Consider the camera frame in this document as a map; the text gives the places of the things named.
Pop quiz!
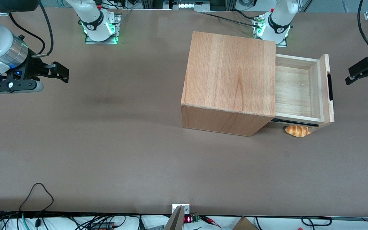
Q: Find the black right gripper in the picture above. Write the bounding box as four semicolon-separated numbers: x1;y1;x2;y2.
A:
4;57;69;84

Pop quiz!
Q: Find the black drawer handle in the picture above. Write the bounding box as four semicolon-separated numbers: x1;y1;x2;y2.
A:
327;73;334;101

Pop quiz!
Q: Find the light wooden drawer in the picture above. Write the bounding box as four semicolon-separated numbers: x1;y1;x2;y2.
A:
272;53;335;128

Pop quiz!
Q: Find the golden toy bread roll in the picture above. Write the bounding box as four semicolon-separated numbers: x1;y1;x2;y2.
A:
285;125;312;138

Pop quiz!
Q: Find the light wooden cabinet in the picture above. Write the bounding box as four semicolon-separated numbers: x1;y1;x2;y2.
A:
181;31;277;137

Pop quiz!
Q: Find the white lit power strip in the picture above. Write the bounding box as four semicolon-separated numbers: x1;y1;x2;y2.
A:
163;0;210;10

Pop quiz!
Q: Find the brown cardboard piece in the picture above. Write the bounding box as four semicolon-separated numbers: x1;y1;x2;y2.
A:
234;217;259;230

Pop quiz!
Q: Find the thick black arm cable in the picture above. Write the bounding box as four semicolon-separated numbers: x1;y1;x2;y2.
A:
38;2;54;58

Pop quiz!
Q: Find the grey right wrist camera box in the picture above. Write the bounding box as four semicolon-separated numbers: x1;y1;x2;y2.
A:
0;80;44;94

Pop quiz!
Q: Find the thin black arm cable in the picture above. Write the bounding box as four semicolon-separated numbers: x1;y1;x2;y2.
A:
8;13;46;55

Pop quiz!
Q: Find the black drawer slide rail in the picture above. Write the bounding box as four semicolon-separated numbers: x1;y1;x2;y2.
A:
272;119;319;127

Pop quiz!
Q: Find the thin black looped cable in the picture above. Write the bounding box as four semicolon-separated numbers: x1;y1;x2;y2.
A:
19;183;54;213

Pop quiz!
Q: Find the black cable across table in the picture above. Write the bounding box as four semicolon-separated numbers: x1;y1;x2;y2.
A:
203;12;261;28

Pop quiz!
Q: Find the black coiled cable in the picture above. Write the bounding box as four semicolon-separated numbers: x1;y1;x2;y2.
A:
301;217;332;227

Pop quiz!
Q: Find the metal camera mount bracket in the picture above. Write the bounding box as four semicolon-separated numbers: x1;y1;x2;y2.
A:
165;204;190;230

